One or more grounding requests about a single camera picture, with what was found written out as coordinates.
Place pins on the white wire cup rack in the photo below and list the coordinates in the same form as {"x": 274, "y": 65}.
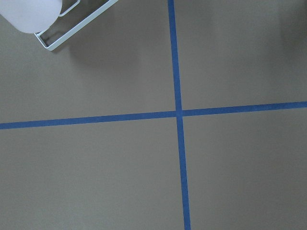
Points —
{"x": 74, "y": 16}

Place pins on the pink cup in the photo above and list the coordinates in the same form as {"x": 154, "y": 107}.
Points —
{"x": 30, "y": 16}

